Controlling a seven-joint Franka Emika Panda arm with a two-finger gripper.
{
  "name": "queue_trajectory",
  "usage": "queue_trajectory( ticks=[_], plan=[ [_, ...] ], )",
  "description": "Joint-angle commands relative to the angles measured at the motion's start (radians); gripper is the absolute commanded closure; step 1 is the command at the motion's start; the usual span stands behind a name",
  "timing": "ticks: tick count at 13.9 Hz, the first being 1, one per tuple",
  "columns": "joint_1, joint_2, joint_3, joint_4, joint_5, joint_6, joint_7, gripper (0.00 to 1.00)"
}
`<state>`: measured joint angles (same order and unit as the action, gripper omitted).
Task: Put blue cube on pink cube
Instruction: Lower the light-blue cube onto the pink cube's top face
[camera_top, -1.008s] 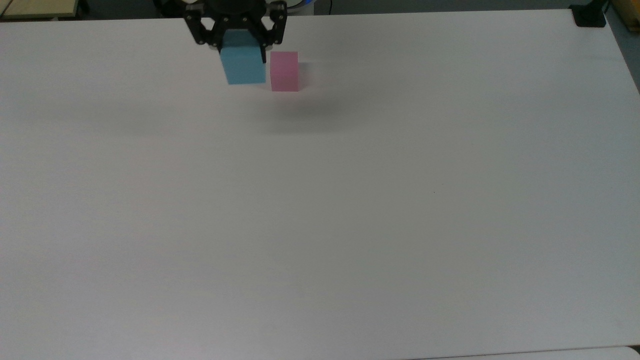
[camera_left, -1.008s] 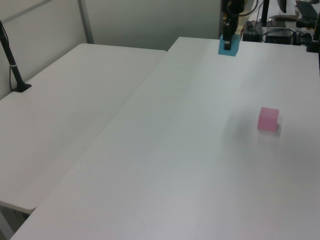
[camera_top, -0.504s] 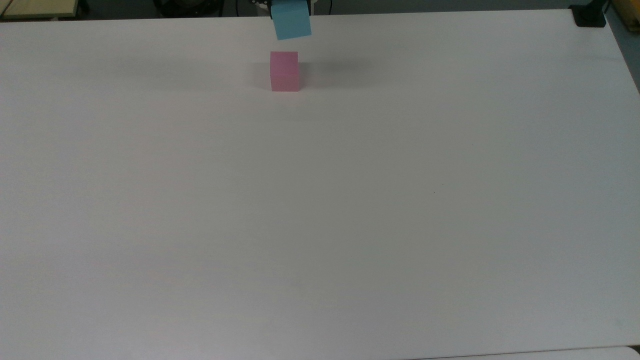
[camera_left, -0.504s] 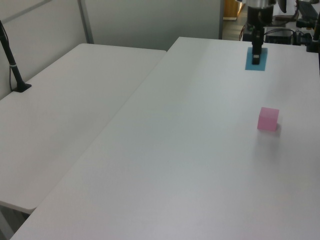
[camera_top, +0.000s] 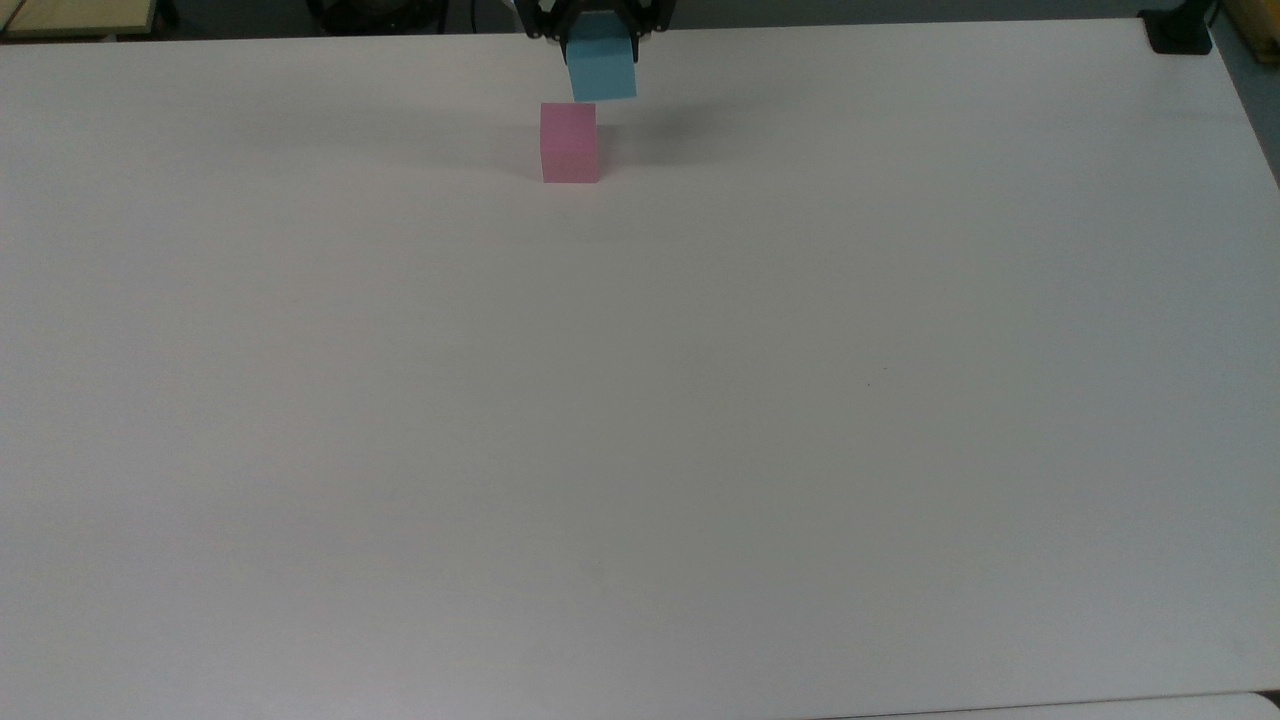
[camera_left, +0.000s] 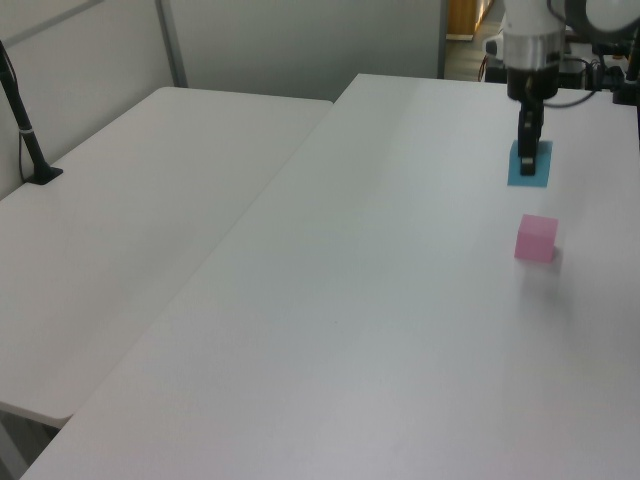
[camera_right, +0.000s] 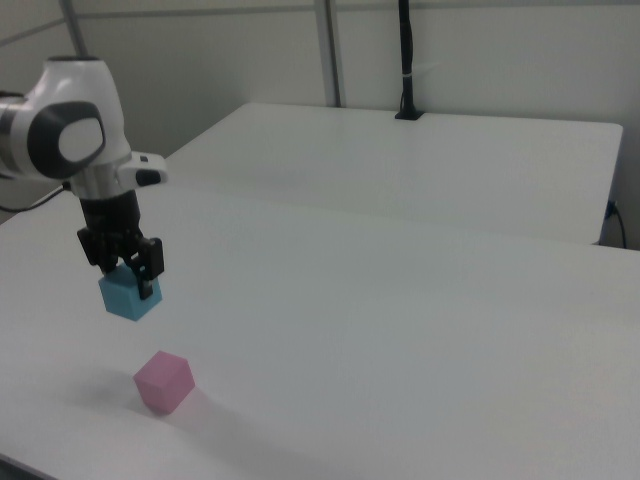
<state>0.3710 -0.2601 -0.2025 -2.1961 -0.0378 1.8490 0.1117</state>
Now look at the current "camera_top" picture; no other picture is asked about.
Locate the light wooden board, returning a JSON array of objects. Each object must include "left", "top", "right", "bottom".
[{"left": 1220, "top": 0, "right": 1280, "bottom": 67}]

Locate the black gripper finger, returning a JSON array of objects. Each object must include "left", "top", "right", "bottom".
[
  {"left": 624, "top": 0, "right": 675, "bottom": 47},
  {"left": 518, "top": 0, "right": 574, "bottom": 44}
]

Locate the pink cube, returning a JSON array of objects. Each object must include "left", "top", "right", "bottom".
[{"left": 540, "top": 101, "right": 600, "bottom": 185}]

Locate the blue cube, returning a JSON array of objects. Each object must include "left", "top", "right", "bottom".
[{"left": 565, "top": 11, "right": 639, "bottom": 104}]

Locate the light wooden table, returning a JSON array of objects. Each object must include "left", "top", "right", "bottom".
[{"left": 0, "top": 0, "right": 163, "bottom": 43}]

